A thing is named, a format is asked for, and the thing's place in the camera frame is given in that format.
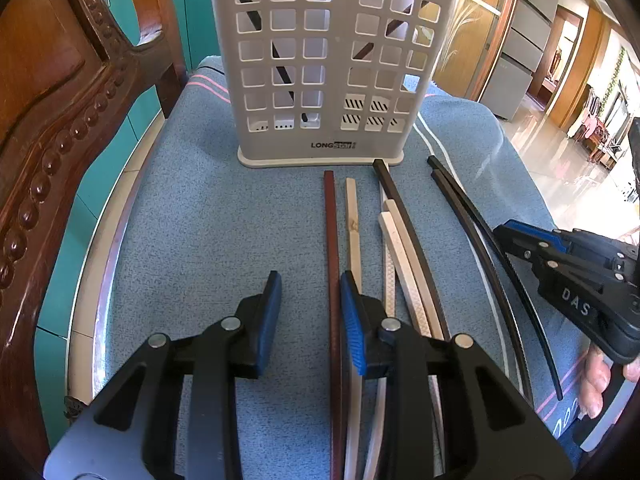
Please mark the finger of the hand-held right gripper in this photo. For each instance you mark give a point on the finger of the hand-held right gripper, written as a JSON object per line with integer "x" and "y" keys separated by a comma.
{"x": 520, "y": 242}

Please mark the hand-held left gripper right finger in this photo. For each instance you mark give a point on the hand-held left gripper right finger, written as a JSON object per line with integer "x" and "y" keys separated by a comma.
{"x": 350, "y": 320}

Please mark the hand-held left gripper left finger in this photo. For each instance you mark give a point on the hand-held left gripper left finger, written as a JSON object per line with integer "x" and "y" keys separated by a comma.
{"x": 267, "y": 320}

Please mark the chipped cream chopstick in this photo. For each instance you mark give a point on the chipped cream chopstick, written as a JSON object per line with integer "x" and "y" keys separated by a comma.
{"x": 353, "y": 240}

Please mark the reddish brown chopstick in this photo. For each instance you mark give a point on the reddish brown chopstick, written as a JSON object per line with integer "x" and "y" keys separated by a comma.
{"x": 332, "y": 240}

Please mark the cream textured chopstick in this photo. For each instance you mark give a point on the cream textured chopstick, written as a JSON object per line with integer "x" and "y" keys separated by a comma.
{"x": 404, "y": 240}
{"x": 391, "y": 240}
{"x": 389, "y": 280}

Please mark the black chopstick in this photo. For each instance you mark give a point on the black chopstick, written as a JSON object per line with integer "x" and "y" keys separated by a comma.
{"x": 433, "y": 160}
{"x": 254, "y": 17}
{"x": 438, "y": 175}

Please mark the white plastic utensil holder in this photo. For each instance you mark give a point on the white plastic utensil holder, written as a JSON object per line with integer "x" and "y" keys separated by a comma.
{"x": 341, "y": 70}

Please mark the person's right hand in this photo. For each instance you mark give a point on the person's right hand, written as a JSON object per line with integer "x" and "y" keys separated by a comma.
{"x": 597, "y": 385}

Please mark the blue towel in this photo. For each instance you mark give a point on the blue towel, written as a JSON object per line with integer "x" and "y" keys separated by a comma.
{"x": 200, "y": 235}

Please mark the dark brown chopstick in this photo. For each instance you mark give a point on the dark brown chopstick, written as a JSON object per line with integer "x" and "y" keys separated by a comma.
{"x": 400, "y": 210}

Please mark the wooden framed glass door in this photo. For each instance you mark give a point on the wooden framed glass door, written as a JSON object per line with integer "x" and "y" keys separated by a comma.
{"x": 470, "y": 35}

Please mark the silver refrigerator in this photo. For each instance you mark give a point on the silver refrigerator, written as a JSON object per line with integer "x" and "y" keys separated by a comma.
{"x": 520, "y": 25}

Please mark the carved wooden chair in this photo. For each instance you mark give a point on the carved wooden chair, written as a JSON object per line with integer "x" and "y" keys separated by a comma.
{"x": 50, "y": 85}

